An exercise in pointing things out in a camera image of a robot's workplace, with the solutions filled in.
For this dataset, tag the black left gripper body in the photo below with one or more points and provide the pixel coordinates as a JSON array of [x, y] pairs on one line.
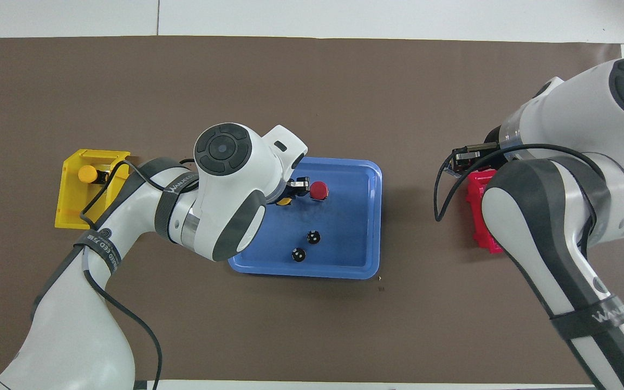
[[286, 189]]

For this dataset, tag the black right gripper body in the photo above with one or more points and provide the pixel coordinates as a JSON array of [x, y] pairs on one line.
[[488, 160]]

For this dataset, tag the yellow push button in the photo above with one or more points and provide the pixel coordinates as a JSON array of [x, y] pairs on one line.
[[285, 202], [87, 174]]

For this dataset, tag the red push button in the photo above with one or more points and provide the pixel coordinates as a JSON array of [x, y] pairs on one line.
[[319, 189]]

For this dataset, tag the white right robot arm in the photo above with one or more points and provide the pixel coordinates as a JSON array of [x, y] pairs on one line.
[[561, 108]]

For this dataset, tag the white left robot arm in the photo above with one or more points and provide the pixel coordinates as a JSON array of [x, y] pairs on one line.
[[225, 179]]

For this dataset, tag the blue plastic tray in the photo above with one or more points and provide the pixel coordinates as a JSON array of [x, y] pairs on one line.
[[344, 238]]

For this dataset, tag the red plastic bin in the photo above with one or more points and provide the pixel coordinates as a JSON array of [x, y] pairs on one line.
[[477, 216]]

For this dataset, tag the black cylindrical capacitor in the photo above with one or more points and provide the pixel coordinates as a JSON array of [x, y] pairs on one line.
[[313, 236], [298, 254]]

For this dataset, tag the brown table mat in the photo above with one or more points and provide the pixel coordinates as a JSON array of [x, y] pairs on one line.
[[398, 97]]

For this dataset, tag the yellow plastic bin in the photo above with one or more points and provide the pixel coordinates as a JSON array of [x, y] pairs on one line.
[[68, 200]]

